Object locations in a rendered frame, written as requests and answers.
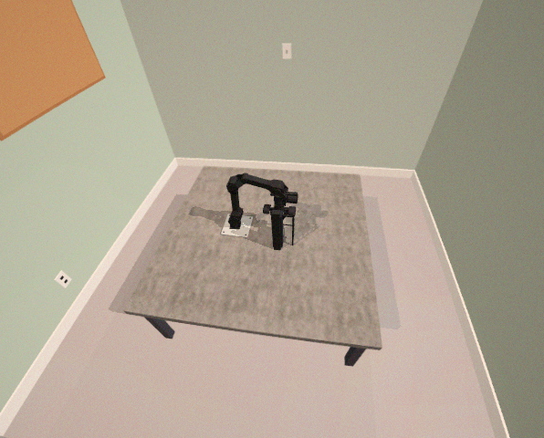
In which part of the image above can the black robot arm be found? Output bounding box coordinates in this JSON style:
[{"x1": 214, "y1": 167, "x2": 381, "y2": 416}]
[{"x1": 226, "y1": 172, "x2": 298, "y2": 229}]

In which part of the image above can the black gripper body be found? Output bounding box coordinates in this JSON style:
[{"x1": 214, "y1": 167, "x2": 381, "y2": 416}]
[{"x1": 263, "y1": 201, "x2": 296, "y2": 215}]

